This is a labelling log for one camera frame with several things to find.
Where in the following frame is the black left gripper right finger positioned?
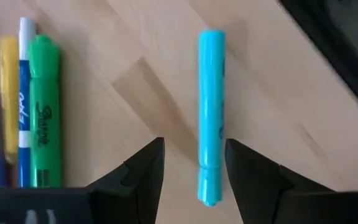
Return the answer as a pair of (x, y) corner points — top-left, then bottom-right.
(224, 138), (358, 224)

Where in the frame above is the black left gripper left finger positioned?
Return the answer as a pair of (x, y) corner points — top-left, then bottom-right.
(0, 136), (166, 224)

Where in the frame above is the teal highlighter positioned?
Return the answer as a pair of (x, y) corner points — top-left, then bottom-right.
(196, 29), (227, 208)

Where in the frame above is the green highlighter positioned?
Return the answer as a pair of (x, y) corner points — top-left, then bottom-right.
(27, 34), (62, 189)

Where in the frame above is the blue white Expo marker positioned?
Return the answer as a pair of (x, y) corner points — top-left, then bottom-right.
(17, 17), (37, 189)

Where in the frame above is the thin yellow marker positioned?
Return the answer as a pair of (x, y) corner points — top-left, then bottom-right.
(0, 35), (21, 165)

